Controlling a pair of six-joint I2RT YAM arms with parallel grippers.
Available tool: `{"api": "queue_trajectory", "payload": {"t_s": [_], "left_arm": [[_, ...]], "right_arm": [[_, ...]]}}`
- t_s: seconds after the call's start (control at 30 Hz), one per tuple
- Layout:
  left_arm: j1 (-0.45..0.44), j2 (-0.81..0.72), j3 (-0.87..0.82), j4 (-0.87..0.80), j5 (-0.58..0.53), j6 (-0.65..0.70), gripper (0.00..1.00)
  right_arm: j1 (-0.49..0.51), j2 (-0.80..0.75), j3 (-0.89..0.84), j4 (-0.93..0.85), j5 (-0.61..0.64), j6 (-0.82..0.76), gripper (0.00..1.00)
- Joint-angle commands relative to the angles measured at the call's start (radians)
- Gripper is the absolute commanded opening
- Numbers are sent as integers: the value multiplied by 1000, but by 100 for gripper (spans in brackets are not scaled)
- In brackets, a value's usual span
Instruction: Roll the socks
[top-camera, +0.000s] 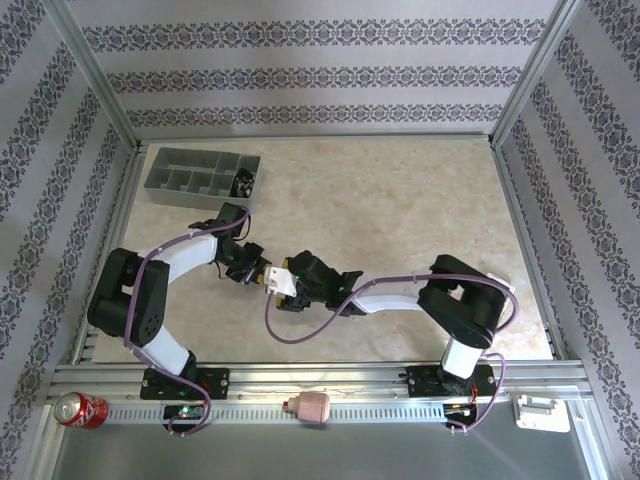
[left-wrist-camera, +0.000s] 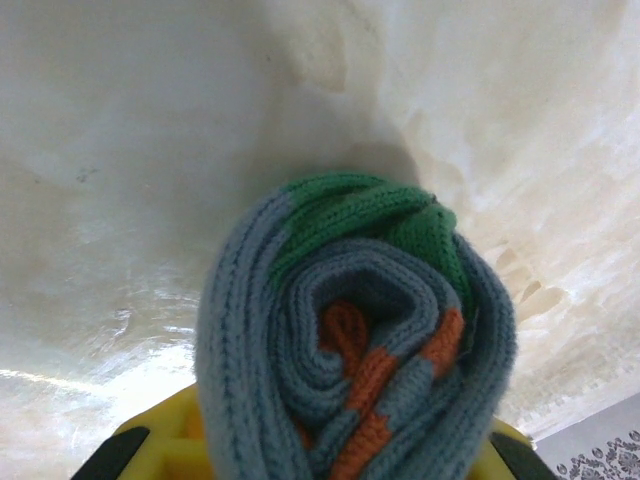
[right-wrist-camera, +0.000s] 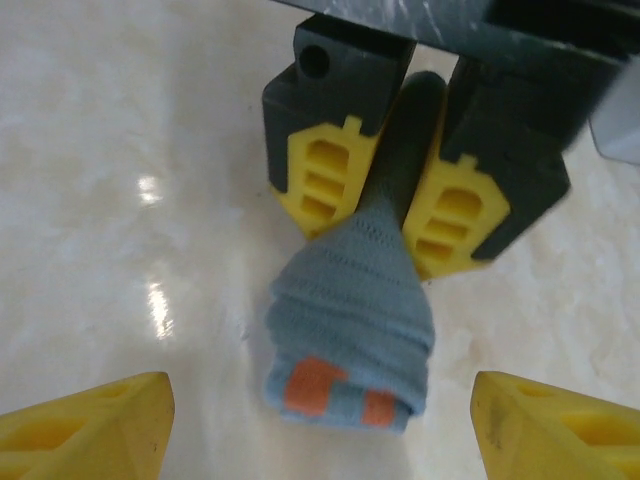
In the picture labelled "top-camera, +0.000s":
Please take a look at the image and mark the black beige striped sock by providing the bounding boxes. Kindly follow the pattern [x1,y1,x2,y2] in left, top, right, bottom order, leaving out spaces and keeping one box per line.
[230,167,257,199]

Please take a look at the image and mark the grey compartment tray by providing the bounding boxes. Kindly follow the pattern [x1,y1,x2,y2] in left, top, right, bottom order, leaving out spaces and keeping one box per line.
[143,146,265,215]

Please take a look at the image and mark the pink plastic bottle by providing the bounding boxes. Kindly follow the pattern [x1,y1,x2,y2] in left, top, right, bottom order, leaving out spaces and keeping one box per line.
[282,391,331,427]

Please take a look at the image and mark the grey metal panel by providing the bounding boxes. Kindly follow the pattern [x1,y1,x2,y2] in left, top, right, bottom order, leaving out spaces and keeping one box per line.
[47,402,609,480]

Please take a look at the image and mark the red soda can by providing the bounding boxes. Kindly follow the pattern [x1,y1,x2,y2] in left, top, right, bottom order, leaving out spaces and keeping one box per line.
[53,391,110,430]

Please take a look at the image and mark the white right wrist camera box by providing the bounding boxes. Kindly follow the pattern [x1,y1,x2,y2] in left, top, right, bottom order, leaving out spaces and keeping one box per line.
[263,266,298,297]

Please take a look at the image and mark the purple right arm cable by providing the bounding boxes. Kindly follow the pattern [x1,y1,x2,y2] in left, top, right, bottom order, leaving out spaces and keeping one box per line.
[264,272,519,436]

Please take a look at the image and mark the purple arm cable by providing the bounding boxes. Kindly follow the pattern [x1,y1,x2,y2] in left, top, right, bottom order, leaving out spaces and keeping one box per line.
[124,207,251,439]
[264,272,519,436]

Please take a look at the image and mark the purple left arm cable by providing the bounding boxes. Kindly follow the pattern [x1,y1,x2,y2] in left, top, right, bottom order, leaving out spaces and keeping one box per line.
[124,207,251,439]

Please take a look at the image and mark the aluminium front rail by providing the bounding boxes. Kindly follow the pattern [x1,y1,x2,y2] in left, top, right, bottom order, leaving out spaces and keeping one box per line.
[49,362,586,401]

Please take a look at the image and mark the aluminium back rail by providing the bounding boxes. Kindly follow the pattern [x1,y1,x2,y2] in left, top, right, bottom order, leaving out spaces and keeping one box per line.
[134,130,496,144]

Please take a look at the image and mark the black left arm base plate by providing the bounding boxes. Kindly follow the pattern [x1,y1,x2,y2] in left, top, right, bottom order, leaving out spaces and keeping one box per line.
[141,367,231,401]

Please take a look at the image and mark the aluminium side rail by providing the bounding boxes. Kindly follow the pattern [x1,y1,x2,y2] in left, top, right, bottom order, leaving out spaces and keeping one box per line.
[74,142,147,366]
[491,139,570,362]

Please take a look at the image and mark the grey slotted cable duct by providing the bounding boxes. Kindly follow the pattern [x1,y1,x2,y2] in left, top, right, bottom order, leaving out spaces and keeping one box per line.
[107,403,449,425]

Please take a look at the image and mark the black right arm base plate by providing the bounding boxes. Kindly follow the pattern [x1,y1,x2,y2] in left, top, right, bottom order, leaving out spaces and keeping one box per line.
[405,363,497,399]

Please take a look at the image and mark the aluminium frame post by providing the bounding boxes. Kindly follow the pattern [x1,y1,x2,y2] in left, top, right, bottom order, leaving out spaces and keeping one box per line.
[47,0,144,154]
[487,0,592,149]

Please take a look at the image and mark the white plastic bracket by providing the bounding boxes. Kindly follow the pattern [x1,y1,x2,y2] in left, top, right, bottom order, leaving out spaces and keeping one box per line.
[514,393,559,429]

